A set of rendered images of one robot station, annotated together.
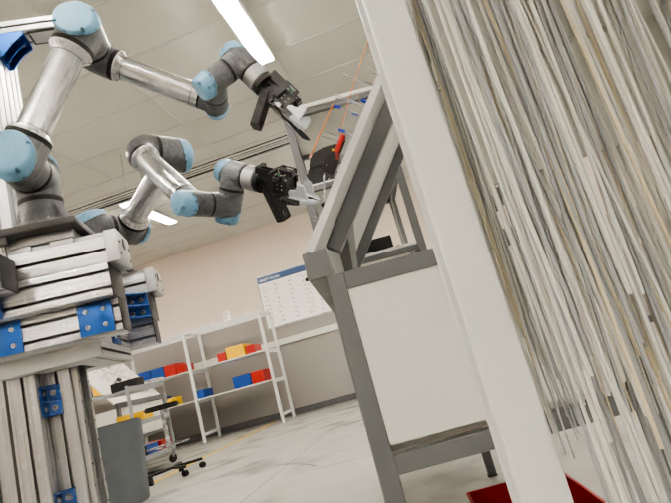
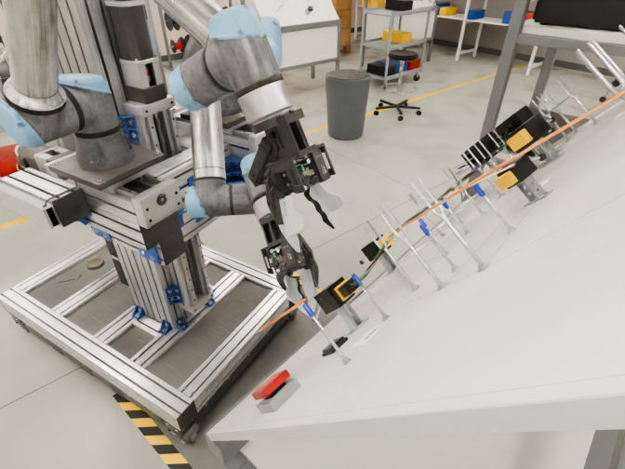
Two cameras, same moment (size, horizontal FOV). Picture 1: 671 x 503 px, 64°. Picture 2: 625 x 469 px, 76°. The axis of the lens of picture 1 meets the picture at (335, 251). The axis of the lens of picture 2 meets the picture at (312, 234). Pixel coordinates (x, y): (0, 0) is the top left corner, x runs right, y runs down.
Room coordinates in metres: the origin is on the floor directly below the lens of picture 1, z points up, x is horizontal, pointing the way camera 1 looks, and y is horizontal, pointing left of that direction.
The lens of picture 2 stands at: (1.00, -0.36, 1.65)
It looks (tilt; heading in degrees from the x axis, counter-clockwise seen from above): 36 degrees down; 41
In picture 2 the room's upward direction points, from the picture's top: straight up
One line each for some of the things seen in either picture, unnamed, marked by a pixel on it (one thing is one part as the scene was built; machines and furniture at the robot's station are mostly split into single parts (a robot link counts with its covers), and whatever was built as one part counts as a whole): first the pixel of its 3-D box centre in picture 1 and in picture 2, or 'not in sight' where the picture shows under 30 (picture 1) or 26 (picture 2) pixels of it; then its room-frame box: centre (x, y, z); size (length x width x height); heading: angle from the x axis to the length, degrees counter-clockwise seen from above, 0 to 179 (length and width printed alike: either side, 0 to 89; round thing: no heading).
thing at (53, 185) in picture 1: (36, 179); (86, 100); (1.40, 0.77, 1.33); 0.13 x 0.12 x 0.14; 12
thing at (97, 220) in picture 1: (94, 229); not in sight; (1.90, 0.85, 1.33); 0.13 x 0.12 x 0.14; 139
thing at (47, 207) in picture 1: (43, 218); (101, 142); (1.40, 0.77, 1.21); 0.15 x 0.15 x 0.10
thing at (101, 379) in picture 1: (119, 407); (398, 9); (7.51, 3.47, 0.83); 1.18 x 0.72 x 1.65; 172
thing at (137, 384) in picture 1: (136, 425); (396, 43); (6.47, 2.82, 0.54); 0.99 x 0.50 x 1.08; 173
